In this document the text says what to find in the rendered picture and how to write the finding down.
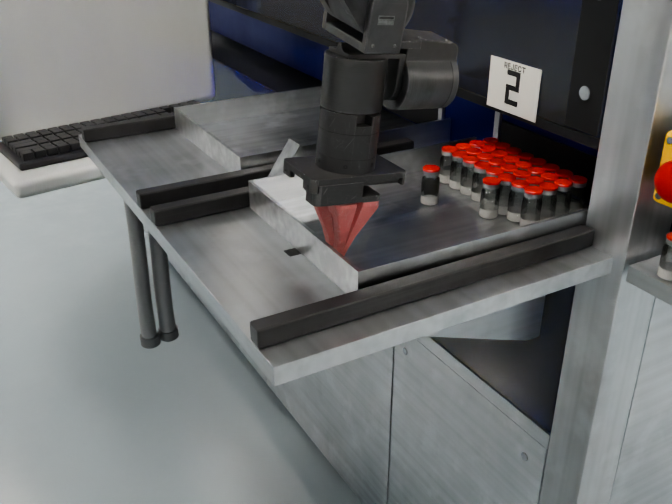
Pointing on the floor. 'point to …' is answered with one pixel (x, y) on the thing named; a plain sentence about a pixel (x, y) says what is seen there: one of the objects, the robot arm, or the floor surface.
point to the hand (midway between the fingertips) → (336, 252)
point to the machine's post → (635, 318)
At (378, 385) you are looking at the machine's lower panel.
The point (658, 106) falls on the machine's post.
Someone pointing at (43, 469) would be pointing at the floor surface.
